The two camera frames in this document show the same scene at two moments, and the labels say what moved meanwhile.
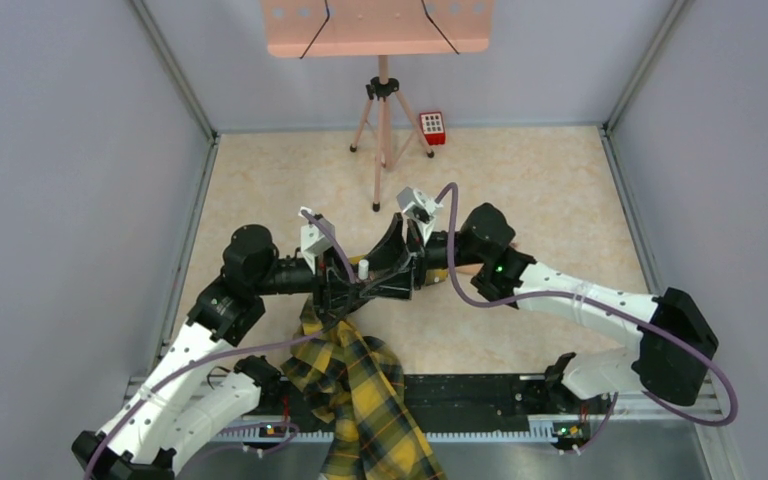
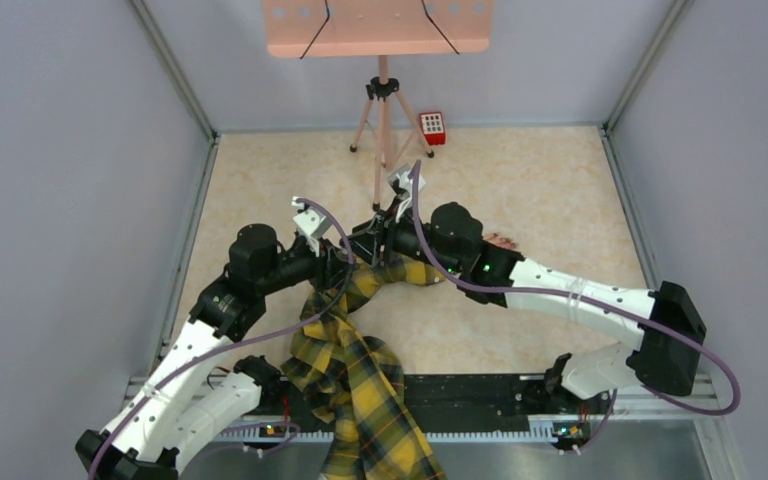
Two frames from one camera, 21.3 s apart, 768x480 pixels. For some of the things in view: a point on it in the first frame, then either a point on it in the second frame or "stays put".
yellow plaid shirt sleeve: (354, 384) stays put
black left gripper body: (319, 286) -> (324, 277)
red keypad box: (433, 127) stays put
